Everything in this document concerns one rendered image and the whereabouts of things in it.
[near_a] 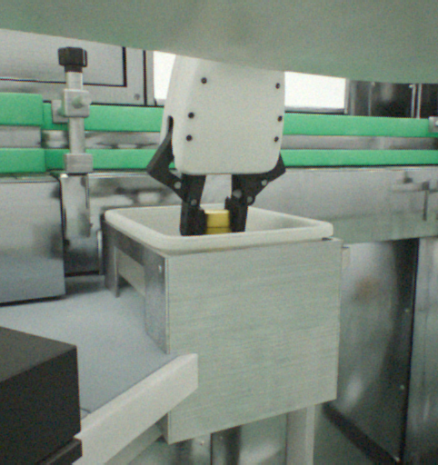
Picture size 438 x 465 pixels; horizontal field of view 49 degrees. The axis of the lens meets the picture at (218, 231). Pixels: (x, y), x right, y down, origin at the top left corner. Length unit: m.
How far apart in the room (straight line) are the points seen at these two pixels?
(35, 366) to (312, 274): 0.27
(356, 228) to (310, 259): 0.40
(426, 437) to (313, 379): 0.92
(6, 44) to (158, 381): 0.59
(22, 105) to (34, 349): 0.33
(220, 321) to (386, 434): 1.02
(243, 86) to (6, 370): 0.27
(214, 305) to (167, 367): 0.06
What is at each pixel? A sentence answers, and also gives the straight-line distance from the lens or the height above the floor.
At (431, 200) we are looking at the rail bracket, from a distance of 0.94.
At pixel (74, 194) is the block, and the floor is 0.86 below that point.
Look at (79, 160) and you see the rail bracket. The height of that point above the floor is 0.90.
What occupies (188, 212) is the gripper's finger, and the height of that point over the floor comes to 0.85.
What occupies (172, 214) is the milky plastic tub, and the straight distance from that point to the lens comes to 0.59.
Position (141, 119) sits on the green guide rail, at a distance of 0.66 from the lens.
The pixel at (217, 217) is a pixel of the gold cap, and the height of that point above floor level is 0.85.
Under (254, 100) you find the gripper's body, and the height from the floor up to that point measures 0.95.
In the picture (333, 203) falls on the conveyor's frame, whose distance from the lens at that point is 0.79.
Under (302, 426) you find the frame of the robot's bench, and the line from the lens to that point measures 0.90.
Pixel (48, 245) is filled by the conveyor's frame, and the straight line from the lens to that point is 0.53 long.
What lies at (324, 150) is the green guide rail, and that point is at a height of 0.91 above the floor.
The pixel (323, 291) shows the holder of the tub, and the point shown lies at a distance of 0.45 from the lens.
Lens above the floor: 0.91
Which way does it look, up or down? 9 degrees down
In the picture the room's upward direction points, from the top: straight up
